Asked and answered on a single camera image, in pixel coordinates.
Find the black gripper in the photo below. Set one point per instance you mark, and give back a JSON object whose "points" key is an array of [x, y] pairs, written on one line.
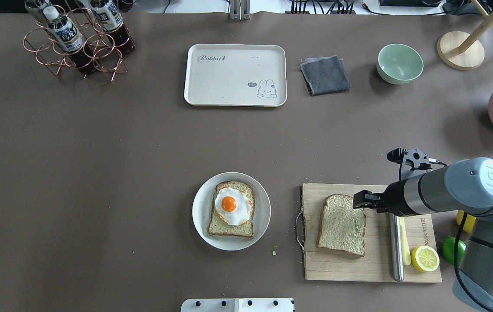
{"points": [[392, 199]]}

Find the bread slice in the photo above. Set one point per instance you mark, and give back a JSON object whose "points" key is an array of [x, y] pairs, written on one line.
{"points": [[218, 227], [342, 227]]}

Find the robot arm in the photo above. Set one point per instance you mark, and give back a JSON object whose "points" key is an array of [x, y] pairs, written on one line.
{"points": [[466, 185]]}

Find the cream rabbit tray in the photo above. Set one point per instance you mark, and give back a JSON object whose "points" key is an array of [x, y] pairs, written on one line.
{"points": [[236, 74]]}

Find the steel muddler black tip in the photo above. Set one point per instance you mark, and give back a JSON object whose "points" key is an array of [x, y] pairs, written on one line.
{"points": [[396, 248]]}

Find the wooden cutting board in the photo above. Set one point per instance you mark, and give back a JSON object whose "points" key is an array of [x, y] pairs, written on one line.
{"points": [[375, 266]]}

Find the yellow knife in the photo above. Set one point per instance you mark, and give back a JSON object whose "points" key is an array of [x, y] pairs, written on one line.
{"points": [[406, 254]]}

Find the halved lemon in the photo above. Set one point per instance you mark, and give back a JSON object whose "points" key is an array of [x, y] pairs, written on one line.
{"points": [[425, 258]]}

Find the green lime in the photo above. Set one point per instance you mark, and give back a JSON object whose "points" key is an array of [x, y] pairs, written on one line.
{"points": [[448, 248]]}

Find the lower whole lemon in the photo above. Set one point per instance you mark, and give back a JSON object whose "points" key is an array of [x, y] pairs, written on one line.
{"points": [[468, 224]]}

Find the grey folded cloth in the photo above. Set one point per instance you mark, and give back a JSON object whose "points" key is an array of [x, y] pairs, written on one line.
{"points": [[325, 74]]}

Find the fried egg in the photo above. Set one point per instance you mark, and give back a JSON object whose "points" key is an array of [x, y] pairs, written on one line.
{"points": [[233, 206]]}

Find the mint green bowl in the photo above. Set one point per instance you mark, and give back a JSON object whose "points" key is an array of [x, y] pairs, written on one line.
{"points": [[399, 64]]}

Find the white round plate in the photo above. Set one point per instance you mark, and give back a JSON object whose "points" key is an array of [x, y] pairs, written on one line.
{"points": [[202, 207]]}

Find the wooden cup stand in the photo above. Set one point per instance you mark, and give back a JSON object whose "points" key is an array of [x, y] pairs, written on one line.
{"points": [[461, 50]]}

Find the lower left tea bottle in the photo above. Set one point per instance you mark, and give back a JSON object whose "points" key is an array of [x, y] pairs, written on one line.
{"points": [[108, 16]]}

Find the upper tea bottle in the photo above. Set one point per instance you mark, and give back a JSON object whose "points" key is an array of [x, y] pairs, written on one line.
{"points": [[70, 39]]}

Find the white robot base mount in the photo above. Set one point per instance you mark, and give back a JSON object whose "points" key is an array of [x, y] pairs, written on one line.
{"points": [[239, 305]]}

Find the copper wire bottle rack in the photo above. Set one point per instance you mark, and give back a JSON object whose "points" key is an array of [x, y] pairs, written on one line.
{"points": [[107, 58]]}

